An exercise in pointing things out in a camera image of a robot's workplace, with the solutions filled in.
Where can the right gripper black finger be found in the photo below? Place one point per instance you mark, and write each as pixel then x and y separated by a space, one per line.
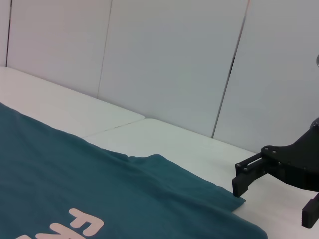
pixel 311 215
pixel 240 185

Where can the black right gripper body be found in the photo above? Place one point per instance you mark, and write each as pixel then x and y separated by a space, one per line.
pixel 299 164

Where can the teal t-shirt with FREE print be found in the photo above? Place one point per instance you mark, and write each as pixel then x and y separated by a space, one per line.
pixel 74 174

